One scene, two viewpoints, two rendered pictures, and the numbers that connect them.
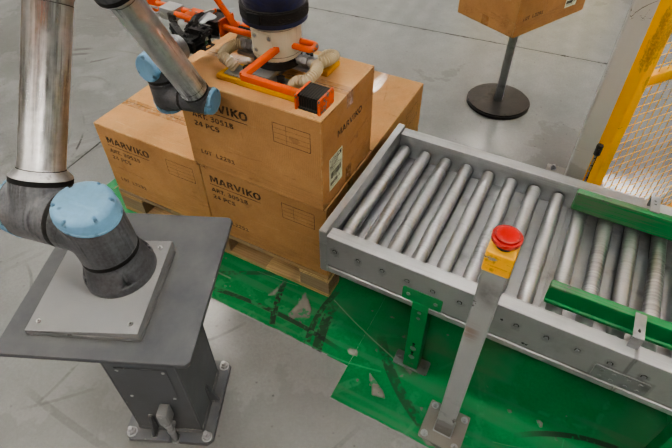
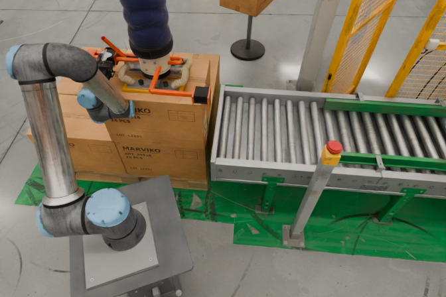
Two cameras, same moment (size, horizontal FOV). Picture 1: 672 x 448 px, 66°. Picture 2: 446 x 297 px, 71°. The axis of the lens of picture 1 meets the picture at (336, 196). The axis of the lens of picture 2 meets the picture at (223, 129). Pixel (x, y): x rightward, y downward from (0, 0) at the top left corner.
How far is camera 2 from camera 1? 0.52 m
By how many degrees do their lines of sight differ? 17
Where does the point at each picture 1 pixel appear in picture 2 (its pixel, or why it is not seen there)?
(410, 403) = (273, 231)
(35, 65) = (47, 132)
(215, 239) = (166, 190)
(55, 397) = not seen: outside the picture
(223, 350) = not seen: hidden behind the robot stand
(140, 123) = not seen: hidden behind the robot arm
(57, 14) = (52, 95)
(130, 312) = (146, 252)
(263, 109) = (161, 104)
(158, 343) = (170, 262)
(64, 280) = (92, 249)
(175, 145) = (92, 134)
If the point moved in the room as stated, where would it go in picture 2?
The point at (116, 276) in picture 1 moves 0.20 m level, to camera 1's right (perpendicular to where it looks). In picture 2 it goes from (131, 236) to (177, 219)
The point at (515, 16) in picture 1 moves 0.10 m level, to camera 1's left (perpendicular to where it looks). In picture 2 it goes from (255, 4) to (245, 6)
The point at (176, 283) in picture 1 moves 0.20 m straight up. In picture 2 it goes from (159, 224) to (152, 204)
